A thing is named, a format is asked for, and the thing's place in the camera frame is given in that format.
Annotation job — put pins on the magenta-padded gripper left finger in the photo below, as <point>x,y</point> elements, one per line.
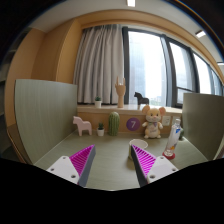
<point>63,166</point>

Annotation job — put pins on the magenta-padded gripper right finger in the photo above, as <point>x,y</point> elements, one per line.
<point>160,168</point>

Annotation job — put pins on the clear water bottle white cap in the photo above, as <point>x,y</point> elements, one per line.
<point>173,138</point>

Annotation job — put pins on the small round green cactus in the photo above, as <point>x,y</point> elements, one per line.
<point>181,134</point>

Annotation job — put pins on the yellow plush mouse toy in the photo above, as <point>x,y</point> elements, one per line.
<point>153,123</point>

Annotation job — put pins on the small plant in white pot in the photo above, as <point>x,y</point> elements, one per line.
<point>98,104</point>
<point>100,132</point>

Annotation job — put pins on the round purple number sign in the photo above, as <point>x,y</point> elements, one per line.
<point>133,124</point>

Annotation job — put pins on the grey-green desk partition panel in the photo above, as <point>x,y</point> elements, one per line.
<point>46,116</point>
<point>203,123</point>

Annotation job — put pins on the tall green cactus figure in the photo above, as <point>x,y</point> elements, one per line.
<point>114,124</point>

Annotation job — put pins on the black horse figurine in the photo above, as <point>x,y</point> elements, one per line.
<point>141,99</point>

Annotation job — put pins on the wooden hand model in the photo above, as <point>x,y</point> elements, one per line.
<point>120,93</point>

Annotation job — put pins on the dark-framed window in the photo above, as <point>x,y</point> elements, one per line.
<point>146,66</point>

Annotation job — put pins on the grey window curtain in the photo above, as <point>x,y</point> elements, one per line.
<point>100,63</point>

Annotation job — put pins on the ceiling lights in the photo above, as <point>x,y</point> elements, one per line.
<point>131,2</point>

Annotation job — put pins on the white wall socket plate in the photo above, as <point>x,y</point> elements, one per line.
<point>166,120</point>

